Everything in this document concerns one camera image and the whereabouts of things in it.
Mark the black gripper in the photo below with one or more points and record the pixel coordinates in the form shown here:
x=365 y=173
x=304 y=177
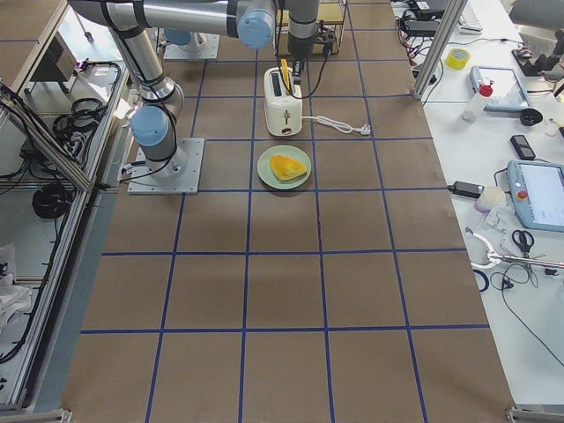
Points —
x=300 y=49

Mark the white two-slot toaster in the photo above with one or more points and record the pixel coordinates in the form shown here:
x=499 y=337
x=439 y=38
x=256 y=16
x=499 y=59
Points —
x=283 y=111

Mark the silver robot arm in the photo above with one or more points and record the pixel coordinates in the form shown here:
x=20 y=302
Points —
x=185 y=39
x=253 y=23

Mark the yellow bread slice in toaster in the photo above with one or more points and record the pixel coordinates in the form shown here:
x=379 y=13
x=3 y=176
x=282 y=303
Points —
x=286 y=76

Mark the golden triangular bread pastry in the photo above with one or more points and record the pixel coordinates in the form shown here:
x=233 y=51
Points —
x=286 y=168

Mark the pale green round plate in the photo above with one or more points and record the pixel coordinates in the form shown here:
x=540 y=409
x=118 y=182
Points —
x=266 y=175

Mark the yellow tape roll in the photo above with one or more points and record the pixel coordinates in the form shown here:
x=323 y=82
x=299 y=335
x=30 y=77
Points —
x=457 y=58

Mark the red-capped squeeze bottle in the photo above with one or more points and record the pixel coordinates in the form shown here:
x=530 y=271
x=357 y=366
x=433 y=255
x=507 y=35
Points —
x=478 y=102

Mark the black power adapter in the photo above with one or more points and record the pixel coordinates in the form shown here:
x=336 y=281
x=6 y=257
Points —
x=466 y=189

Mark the far blue teach pendant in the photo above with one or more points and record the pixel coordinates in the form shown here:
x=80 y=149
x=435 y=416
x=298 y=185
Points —
x=508 y=93

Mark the blue teach pendant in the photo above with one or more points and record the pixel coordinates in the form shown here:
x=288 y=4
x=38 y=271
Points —
x=508 y=93
x=536 y=189

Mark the white round container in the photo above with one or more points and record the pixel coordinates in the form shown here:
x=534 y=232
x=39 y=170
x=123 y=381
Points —
x=489 y=198

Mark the grey control box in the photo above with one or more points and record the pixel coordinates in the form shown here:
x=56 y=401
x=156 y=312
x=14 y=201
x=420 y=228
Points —
x=58 y=65

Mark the near blue teach pendant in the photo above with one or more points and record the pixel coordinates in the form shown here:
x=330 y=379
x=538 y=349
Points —
x=536 y=189

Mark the black scissors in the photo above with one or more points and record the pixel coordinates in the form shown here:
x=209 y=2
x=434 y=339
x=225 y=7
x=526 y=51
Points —
x=524 y=240

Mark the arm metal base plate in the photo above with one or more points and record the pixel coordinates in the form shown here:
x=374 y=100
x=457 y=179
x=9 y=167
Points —
x=180 y=175
x=207 y=52

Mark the aluminium frame post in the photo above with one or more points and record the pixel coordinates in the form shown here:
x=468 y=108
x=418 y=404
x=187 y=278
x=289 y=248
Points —
x=449 y=21

